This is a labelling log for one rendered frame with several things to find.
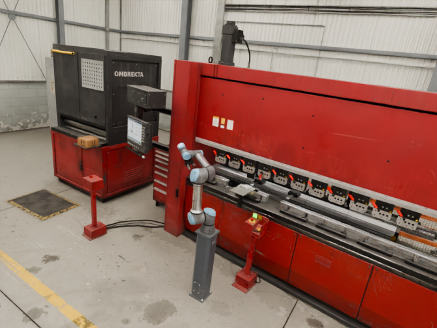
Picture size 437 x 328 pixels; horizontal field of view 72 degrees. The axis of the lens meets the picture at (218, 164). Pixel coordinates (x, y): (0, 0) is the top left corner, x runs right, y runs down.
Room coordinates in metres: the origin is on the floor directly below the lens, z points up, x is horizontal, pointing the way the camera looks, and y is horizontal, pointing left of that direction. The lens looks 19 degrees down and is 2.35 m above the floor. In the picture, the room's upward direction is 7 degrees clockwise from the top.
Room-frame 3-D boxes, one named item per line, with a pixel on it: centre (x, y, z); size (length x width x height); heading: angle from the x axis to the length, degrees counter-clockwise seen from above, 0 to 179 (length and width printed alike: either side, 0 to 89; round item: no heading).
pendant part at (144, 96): (3.55, 0.94, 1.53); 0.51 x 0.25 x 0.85; 44
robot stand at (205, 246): (2.55, 0.03, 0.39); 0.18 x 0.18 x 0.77; 60
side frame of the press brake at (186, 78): (3.95, 0.31, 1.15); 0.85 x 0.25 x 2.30; 146
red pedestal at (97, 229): (3.39, 1.52, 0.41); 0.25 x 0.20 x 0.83; 146
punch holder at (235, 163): (3.38, -0.20, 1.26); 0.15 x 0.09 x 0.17; 56
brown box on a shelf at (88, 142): (4.10, 1.91, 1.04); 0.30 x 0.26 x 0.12; 60
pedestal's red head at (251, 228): (2.82, -0.47, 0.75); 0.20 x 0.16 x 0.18; 56
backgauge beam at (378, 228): (3.28, -0.89, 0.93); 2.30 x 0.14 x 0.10; 56
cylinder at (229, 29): (3.67, -0.03, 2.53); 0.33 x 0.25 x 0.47; 56
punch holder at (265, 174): (3.16, -0.53, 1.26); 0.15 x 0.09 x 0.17; 56
